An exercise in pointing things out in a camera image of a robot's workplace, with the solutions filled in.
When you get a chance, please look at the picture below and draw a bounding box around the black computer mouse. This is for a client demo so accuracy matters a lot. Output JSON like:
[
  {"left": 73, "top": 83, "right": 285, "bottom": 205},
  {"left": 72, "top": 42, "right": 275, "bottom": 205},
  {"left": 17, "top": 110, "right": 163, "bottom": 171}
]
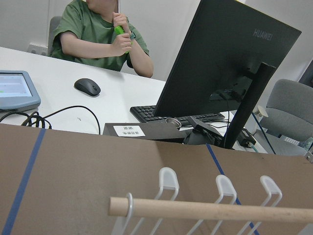
[{"left": 74, "top": 78, "right": 101, "bottom": 97}]

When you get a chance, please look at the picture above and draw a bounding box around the person in green shirt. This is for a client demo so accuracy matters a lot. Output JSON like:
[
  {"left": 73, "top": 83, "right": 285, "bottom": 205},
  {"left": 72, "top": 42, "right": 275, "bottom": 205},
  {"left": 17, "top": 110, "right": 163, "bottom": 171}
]
[{"left": 50, "top": 0, "right": 154, "bottom": 78}]

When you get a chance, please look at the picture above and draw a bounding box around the black laptop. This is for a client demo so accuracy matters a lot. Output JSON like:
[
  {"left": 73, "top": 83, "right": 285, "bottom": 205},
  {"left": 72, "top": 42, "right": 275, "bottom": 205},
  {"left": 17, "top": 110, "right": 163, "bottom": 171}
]
[{"left": 103, "top": 122, "right": 188, "bottom": 143}]

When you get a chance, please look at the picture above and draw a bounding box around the grey office chair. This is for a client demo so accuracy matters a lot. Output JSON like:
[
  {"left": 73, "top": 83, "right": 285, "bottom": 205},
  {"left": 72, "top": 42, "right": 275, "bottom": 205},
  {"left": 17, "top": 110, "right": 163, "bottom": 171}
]
[{"left": 260, "top": 79, "right": 313, "bottom": 141}]

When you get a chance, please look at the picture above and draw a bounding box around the white wire cup rack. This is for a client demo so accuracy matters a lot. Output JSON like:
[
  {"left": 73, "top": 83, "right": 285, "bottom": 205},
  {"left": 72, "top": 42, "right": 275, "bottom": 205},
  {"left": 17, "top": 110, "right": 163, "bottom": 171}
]
[{"left": 108, "top": 174, "right": 313, "bottom": 235}]

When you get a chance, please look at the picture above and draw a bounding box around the near teach pendant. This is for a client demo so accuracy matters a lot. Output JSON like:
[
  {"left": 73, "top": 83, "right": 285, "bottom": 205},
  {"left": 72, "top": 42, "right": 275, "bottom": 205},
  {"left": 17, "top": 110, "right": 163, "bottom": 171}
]
[{"left": 0, "top": 70, "right": 41, "bottom": 112}]

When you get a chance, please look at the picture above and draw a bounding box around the black huawei monitor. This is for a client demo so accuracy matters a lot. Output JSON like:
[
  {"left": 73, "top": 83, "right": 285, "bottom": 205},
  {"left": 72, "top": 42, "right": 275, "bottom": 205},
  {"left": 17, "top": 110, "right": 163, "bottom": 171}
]
[{"left": 154, "top": 0, "right": 301, "bottom": 149}]

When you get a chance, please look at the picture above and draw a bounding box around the black keyboard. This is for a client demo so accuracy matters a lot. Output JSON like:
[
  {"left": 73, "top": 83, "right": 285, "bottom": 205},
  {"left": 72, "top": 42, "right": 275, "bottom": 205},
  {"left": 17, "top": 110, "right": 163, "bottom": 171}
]
[{"left": 129, "top": 105, "right": 225, "bottom": 127}]

